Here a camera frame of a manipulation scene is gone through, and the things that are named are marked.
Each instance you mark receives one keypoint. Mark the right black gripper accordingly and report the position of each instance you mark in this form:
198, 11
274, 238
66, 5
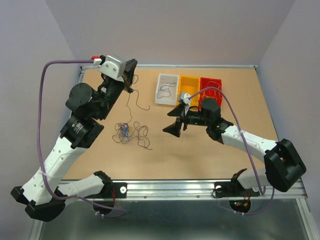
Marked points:
174, 128

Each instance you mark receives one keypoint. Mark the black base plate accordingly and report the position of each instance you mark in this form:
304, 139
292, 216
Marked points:
232, 189
116, 190

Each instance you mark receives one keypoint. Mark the red plastic bin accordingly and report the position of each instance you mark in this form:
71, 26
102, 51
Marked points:
211, 93

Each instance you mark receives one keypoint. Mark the yellow plastic bin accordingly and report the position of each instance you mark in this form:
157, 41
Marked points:
188, 84

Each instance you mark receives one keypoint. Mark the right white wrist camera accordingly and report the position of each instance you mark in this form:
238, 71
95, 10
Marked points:
184, 102

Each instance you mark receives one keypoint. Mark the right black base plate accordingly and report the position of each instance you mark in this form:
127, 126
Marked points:
232, 189

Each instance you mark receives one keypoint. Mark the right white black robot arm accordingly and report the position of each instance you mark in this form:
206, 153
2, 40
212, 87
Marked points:
283, 165

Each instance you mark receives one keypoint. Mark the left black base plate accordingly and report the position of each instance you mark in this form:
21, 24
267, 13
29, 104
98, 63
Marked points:
116, 190

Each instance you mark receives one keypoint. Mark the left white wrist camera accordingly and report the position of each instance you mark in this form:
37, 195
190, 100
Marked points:
113, 67

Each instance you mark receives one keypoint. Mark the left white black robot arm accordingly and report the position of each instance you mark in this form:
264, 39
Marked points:
43, 195

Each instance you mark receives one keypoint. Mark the aluminium front rail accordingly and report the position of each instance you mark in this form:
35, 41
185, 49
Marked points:
172, 190

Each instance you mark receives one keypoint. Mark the white plastic bin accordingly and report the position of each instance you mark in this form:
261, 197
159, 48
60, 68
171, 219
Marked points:
167, 89

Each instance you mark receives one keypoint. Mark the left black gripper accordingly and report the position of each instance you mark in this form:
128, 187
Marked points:
130, 65

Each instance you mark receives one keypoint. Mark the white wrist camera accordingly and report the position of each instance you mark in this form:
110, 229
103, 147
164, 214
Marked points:
113, 67
184, 102

